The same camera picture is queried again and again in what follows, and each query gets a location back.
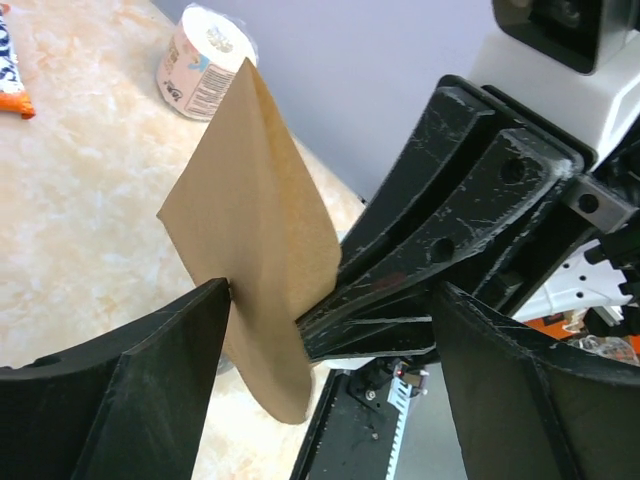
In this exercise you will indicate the brown paper coffee filter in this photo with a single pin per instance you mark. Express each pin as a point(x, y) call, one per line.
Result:
point(246, 208)

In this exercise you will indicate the white tape roll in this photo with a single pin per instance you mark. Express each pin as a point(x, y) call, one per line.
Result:
point(202, 58)

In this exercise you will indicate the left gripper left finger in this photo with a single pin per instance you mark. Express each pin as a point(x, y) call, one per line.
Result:
point(129, 404)

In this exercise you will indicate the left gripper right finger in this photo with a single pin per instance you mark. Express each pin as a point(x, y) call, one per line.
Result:
point(526, 406)

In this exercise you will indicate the red yellow candy packet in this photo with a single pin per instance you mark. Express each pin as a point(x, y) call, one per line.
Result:
point(14, 97)

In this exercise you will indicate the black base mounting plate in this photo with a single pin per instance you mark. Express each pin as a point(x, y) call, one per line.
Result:
point(352, 429)

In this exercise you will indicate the grey slotted cable duct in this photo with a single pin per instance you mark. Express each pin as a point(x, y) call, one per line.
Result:
point(400, 395)

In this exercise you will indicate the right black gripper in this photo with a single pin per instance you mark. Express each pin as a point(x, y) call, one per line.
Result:
point(496, 222)

